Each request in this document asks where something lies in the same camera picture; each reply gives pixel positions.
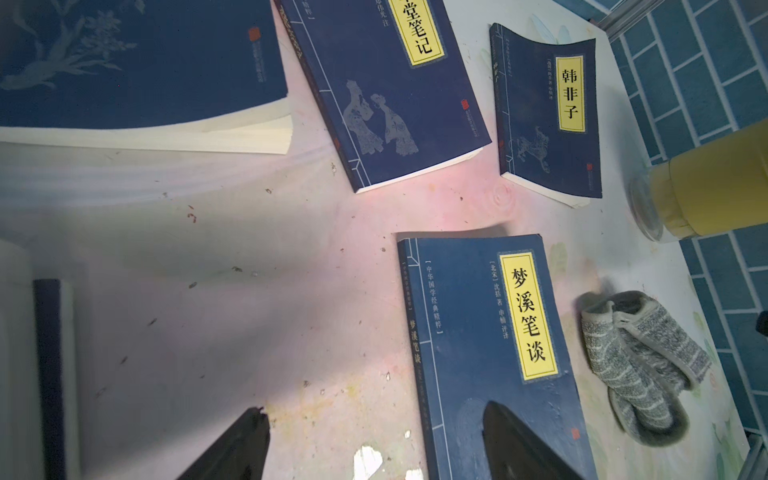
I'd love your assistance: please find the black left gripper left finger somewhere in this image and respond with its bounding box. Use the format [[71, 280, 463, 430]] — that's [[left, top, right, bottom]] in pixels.
[[178, 407, 270, 480]]

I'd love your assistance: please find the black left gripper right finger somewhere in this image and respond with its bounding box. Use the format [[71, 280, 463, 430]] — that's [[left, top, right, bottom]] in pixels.
[[482, 401, 582, 480]]

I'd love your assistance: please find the blue book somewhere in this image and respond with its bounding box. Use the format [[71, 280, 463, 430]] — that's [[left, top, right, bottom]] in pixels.
[[1, 1, 293, 155], [1, 241, 82, 479], [276, 0, 491, 193], [489, 23, 603, 208], [398, 234, 597, 479]]

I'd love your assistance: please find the grey striped cloth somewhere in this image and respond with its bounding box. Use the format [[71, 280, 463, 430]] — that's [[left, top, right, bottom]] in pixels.
[[580, 291, 712, 447]]

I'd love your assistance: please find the yellow pen cup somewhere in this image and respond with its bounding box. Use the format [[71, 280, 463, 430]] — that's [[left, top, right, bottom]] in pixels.
[[628, 120, 767, 243]]

